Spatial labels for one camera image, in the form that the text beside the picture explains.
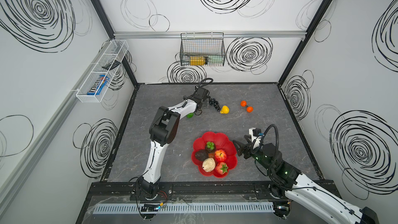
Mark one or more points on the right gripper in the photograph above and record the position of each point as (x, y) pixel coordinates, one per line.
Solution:
(246, 148)

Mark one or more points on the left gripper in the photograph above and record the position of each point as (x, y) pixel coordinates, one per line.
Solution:
(204, 98)

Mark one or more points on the red apple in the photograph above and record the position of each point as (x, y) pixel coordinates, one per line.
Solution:
(220, 155)

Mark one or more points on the red strawberry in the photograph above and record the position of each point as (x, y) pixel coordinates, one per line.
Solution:
(222, 168)

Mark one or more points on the red flower-shaped fruit bowl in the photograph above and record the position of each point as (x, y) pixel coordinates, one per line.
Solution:
(222, 142)

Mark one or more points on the small yellow pear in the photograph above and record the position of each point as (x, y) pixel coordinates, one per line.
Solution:
(224, 110)

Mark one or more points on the cream garlic bulb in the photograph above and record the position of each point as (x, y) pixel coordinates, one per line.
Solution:
(208, 165)

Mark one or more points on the dark avocado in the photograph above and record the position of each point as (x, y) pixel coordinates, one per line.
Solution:
(201, 155)

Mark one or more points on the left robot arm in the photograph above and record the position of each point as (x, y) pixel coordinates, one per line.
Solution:
(163, 130)

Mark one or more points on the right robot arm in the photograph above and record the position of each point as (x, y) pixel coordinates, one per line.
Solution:
(290, 182)

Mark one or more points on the dark grape bunch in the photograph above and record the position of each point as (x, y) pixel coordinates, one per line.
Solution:
(213, 102)

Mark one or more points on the green box in basket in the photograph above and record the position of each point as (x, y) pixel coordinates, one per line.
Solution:
(216, 60)

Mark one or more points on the orange cherry tomato lower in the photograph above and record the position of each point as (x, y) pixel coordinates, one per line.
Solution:
(249, 109)

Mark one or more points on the orange cherry tomato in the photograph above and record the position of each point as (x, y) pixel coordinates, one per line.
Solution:
(249, 109)
(243, 103)

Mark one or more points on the orange cherry tomato upper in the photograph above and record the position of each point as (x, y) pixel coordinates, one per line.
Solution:
(243, 103)

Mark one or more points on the black remote control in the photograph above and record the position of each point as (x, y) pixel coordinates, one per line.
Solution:
(111, 65)

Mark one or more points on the blue candy packet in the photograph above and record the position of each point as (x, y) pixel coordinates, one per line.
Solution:
(99, 84)

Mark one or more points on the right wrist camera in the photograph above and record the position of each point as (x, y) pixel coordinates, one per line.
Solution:
(256, 137)

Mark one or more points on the black wire wall basket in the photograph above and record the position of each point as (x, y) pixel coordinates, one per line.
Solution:
(202, 44)

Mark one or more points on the white slotted cable duct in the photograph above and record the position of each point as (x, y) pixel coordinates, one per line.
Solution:
(182, 208)

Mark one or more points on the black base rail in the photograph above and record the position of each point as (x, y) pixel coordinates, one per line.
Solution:
(261, 190)

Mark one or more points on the white wire wall shelf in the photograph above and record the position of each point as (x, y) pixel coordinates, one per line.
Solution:
(112, 50)

